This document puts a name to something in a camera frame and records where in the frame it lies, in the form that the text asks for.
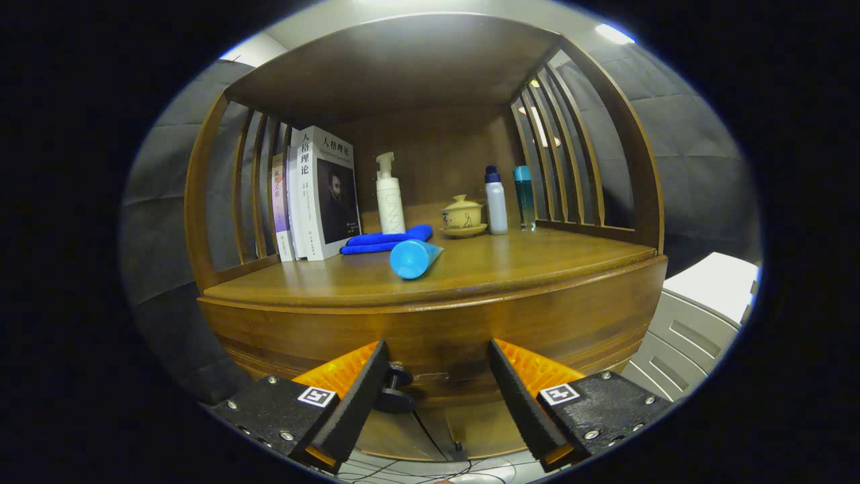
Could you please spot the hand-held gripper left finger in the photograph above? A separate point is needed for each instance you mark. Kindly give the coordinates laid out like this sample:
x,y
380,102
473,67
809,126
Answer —
x,y
356,410

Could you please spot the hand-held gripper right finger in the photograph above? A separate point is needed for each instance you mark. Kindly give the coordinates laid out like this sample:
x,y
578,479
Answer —
x,y
527,410

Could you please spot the wooden drawer with black knob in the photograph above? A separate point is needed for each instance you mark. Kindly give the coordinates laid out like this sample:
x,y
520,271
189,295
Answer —
x,y
470,329

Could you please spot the blue cosmetic tube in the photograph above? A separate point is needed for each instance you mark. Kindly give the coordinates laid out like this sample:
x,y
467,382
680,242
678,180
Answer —
x,y
410,259

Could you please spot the wooden cabinet door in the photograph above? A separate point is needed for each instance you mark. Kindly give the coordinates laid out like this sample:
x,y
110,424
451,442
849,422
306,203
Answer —
x,y
390,433
484,430

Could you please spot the wooden countertop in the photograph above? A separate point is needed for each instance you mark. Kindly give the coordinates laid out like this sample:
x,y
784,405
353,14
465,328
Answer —
x,y
537,259

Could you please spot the white plastic drawer unit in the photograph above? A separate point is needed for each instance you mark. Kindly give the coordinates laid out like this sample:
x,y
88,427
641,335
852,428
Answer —
x,y
692,329

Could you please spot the wooden cabinet with slatted sides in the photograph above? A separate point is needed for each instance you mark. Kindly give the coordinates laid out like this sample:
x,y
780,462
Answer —
x,y
403,60

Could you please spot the folded blue cloth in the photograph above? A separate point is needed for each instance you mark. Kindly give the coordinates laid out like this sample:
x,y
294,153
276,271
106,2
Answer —
x,y
383,240

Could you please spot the thin white book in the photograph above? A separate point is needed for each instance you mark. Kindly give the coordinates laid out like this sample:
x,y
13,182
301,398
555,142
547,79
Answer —
x,y
295,215

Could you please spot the yellow lidded teacup with saucer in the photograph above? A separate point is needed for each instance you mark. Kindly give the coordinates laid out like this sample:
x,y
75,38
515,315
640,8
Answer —
x,y
462,216

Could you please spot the white pump bottle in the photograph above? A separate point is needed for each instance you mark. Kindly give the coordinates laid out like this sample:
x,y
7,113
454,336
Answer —
x,y
391,208

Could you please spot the white bottle with blue cap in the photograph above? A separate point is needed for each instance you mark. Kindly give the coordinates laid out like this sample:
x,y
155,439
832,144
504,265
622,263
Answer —
x,y
496,205

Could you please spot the teal glass bottle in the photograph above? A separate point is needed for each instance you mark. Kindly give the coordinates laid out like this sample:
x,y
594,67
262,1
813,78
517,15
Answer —
x,y
524,202

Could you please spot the white book with portrait cover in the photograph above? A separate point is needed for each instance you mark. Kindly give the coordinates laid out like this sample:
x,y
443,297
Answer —
x,y
332,202

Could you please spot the small ceiling light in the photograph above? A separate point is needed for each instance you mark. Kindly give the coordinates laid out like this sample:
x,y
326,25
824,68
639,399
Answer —
x,y
615,33

